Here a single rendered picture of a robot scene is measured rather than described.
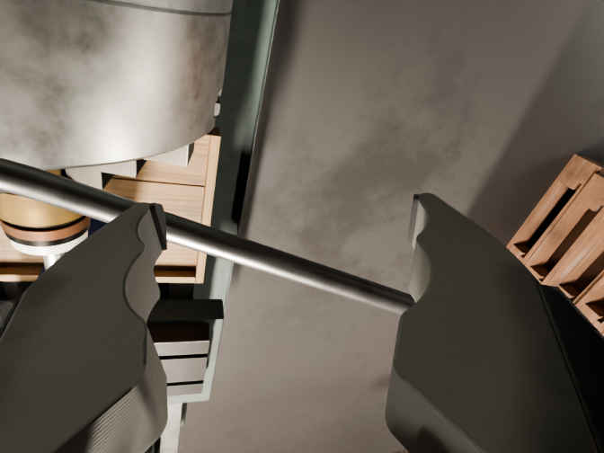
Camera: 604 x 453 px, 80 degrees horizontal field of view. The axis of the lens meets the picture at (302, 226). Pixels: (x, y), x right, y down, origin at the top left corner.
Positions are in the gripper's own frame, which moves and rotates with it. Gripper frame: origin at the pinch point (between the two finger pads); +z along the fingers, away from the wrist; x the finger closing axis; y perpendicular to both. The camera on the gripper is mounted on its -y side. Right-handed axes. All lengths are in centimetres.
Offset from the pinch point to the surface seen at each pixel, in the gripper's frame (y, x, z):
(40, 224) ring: 11.3, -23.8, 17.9
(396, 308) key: 8.3, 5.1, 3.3
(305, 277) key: 5.6, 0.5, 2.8
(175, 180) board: 19, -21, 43
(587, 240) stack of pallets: 108, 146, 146
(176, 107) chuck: 0.6, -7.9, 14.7
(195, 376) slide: 61, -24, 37
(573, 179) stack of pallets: 85, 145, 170
